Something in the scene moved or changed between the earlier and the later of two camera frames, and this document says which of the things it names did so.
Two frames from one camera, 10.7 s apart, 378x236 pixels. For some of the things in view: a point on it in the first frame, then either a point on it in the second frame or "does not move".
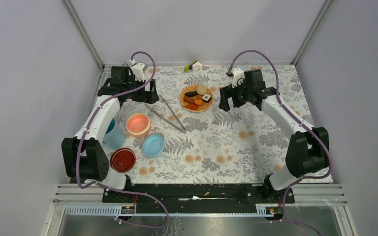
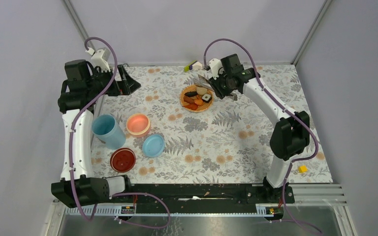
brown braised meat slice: x=189 y=100 does not move
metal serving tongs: x=183 y=131 -> x=202 y=81
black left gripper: x=148 y=97 -> x=126 y=86
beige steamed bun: x=201 y=90 does not move
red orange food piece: x=193 y=106 does not move
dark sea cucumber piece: x=191 y=94 does not move
